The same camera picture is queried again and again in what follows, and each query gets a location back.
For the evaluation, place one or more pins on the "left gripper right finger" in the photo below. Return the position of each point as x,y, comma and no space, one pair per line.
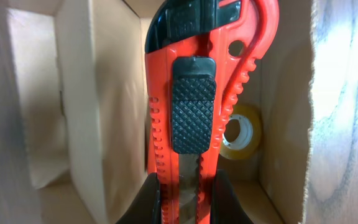
225,206

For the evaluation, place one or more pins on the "cardboard box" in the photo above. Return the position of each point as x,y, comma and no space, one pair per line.
74,119

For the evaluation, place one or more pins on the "orange utility knife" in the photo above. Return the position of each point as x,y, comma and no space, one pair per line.
198,56

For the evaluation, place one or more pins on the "yellow tape roll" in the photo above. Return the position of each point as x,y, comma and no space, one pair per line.
250,133

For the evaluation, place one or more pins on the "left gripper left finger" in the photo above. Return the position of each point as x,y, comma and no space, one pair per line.
146,207

